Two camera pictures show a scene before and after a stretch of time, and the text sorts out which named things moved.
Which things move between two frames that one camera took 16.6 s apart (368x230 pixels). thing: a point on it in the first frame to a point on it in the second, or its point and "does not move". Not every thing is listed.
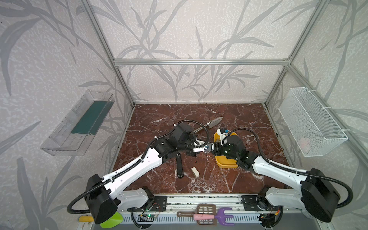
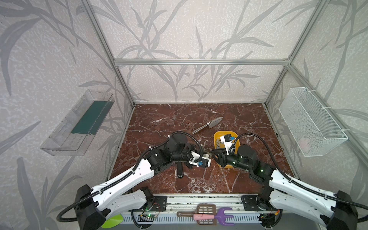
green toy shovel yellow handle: x=117 y=219 does not move
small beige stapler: x=195 y=171 to x=206 y=155
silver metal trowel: x=211 y=123 does not move
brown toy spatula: x=202 y=209 does not move
